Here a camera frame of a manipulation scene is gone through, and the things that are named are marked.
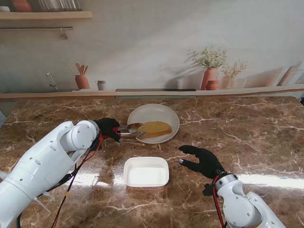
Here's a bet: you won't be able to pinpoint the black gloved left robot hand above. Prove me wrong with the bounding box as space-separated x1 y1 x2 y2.
94 117 122 143

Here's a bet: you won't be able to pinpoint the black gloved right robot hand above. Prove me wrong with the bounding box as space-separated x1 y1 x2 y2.
178 145 226 180

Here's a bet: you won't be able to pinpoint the red handled metal kitchen tongs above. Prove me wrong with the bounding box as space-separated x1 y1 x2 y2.
113 122 148 141

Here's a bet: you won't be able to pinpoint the toasted bread slice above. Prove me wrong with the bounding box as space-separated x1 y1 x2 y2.
137 121 172 139

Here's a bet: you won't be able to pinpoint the white bento box printed side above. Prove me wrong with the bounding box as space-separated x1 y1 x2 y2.
123 156 170 191

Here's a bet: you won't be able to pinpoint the printed kitchen scene backdrop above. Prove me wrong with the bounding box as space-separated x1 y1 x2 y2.
0 0 304 103

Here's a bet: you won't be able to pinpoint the round white plate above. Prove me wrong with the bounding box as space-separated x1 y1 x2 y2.
127 104 180 144

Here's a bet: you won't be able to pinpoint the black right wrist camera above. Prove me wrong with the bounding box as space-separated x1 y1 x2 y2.
202 182 216 197

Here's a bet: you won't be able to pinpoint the red black right arm cable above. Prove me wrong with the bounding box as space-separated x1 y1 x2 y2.
212 175 228 228

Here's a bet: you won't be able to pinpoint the red black arm cable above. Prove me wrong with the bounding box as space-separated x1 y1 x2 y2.
16 134 103 228
212 175 228 228

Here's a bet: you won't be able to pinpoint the red black left arm cable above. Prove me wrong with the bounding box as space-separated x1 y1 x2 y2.
16 134 103 228

